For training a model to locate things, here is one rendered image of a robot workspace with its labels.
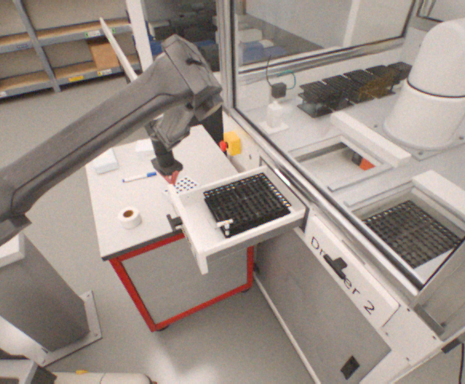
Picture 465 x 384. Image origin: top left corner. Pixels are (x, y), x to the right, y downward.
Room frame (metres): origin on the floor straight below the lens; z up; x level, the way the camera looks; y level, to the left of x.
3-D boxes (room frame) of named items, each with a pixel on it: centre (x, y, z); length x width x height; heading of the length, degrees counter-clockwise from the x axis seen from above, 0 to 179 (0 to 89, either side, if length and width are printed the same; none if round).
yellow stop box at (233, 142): (0.98, -0.01, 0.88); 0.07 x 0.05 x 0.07; 23
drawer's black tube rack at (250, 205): (0.64, -0.04, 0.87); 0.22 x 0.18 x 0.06; 113
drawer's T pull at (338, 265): (0.39, -0.25, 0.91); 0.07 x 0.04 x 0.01; 23
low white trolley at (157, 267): (0.94, 0.29, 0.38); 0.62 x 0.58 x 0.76; 23
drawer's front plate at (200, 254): (0.56, 0.14, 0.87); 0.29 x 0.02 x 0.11; 23
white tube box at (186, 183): (0.82, 0.19, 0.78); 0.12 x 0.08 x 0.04; 135
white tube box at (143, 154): (1.10, 0.35, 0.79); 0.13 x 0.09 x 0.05; 93
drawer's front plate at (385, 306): (0.40, -0.28, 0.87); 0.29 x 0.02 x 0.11; 23
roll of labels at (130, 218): (0.69, 0.36, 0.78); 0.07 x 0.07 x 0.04
